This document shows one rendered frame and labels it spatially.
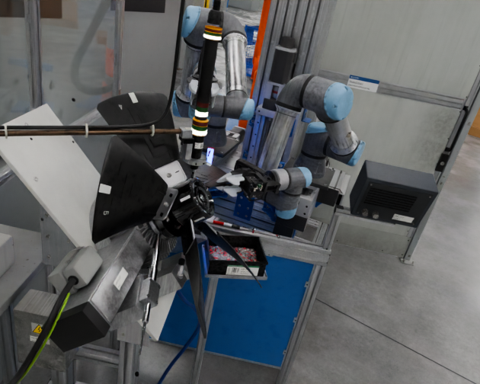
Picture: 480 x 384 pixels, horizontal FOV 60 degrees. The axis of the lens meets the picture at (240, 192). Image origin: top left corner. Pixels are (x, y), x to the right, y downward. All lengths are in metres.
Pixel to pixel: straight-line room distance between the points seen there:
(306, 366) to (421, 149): 1.69
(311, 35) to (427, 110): 1.38
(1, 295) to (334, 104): 1.15
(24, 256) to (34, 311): 0.24
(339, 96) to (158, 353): 1.57
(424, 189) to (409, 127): 1.56
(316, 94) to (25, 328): 1.14
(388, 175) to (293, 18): 0.82
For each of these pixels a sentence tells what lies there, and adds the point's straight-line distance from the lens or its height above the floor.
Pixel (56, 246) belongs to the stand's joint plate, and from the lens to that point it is 1.28.
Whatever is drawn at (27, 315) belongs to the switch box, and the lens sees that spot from 1.37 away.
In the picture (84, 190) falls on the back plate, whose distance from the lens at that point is 1.24.
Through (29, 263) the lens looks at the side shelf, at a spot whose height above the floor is 0.86.
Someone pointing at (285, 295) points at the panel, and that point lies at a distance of 1.90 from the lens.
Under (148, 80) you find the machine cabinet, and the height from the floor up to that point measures 0.34.
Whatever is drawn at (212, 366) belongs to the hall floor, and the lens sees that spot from 2.31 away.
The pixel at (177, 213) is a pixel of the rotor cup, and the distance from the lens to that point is 1.12.
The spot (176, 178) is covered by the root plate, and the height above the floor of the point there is 1.25.
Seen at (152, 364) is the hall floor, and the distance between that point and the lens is 2.29.
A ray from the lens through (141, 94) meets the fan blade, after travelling 1.25.
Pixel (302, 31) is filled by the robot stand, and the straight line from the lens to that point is 1.98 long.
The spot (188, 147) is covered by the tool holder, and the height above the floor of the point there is 1.33.
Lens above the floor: 1.78
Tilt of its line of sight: 27 degrees down
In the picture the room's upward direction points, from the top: 11 degrees clockwise
